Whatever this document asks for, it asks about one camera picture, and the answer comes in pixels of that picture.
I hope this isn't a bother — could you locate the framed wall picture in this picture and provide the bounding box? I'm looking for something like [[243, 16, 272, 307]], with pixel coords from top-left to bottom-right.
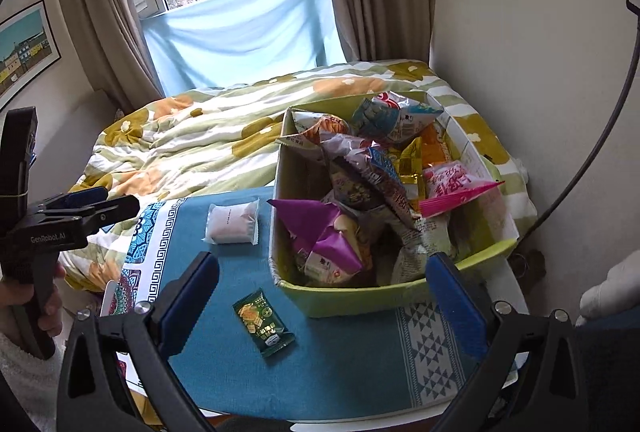
[[0, 0, 62, 113]]

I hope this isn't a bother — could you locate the floral green yellow blanket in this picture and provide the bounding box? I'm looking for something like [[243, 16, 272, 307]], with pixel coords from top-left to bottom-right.
[[65, 59, 538, 293]]

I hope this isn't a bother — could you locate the brown snack bag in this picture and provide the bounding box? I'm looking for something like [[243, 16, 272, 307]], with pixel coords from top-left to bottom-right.
[[320, 132, 422, 225]]

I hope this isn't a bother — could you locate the orange and white snack bag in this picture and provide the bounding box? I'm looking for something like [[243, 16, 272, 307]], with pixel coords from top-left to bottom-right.
[[276, 108, 352, 153]]

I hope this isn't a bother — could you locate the person's left hand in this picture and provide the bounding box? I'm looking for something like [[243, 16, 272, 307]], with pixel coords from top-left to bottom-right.
[[0, 262, 66, 350]]

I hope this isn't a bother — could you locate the small white pillow packet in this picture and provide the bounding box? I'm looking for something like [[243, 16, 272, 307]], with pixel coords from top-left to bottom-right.
[[201, 198, 261, 247]]

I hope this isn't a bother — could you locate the light blue window cloth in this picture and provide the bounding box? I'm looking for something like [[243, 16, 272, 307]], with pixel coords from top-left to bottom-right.
[[142, 0, 347, 98]]

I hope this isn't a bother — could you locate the gold foil snack bag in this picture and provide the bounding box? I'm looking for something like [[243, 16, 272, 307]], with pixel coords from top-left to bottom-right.
[[394, 138, 427, 199]]

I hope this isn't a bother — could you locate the green cardboard box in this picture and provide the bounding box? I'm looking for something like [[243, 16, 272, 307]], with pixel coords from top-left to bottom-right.
[[269, 90, 519, 319]]

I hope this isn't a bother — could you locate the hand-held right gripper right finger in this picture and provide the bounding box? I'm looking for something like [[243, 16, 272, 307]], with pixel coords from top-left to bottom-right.
[[425, 252, 583, 432]]

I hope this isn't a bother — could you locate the blue and white snack bag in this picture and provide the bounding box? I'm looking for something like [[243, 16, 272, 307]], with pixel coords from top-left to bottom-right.
[[350, 92, 444, 146]]

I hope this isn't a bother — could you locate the white printed snack bag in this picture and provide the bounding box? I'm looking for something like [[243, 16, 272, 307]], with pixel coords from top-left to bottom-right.
[[390, 216, 453, 283]]

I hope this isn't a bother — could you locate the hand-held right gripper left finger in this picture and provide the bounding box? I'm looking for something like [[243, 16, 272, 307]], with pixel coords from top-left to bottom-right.
[[56, 251, 221, 432]]

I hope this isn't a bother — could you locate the blue patterned tablecloth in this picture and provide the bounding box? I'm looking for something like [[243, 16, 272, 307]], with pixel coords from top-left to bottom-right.
[[100, 184, 518, 419]]

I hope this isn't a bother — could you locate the purple and yellow snack bag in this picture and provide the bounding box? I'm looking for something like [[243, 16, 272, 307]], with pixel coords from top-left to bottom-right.
[[272, 198, 372, 287]]

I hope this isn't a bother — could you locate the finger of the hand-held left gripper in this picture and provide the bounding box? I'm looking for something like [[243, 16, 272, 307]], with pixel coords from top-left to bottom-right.
[[42, 187, 109, 211], [75, 195, 141, 233]]

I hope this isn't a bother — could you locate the person's left forearm white sleeve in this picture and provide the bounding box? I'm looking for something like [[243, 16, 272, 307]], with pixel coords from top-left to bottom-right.
[[0, 332, 66, 432]]

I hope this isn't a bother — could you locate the white fuzzy cloth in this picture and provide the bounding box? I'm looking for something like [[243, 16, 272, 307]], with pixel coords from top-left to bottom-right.
[[575, 249, 640, 328]]

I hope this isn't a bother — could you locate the black curved cable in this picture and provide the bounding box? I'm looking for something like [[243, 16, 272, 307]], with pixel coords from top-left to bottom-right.
[[510, 0, 640, 259]]

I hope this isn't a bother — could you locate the pink snack bag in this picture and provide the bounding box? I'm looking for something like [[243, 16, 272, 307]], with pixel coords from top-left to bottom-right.
[[419, 161, 506, 219]]

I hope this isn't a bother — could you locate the dark green snack packet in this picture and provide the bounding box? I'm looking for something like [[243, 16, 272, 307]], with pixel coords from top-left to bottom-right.
[[232, 289, 295, 359]]

